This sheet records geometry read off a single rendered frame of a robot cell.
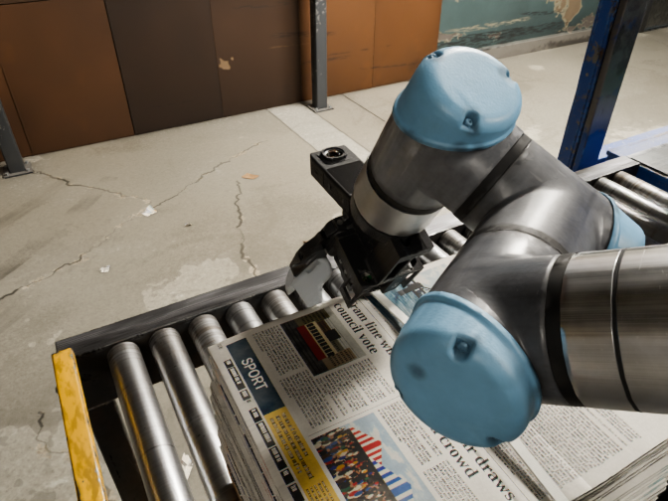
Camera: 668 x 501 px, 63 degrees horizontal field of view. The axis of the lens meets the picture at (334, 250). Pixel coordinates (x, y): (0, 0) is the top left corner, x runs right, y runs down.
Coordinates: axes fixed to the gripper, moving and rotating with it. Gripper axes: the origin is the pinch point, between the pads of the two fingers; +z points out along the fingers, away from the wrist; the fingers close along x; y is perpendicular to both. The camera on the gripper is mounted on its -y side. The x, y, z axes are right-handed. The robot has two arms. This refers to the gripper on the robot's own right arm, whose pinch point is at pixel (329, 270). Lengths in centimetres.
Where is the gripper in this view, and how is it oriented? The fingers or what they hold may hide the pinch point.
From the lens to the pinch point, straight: 66.3
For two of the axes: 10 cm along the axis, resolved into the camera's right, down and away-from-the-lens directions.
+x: 8.8, -2.8, 3.9
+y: 4.1, 8.6, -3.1
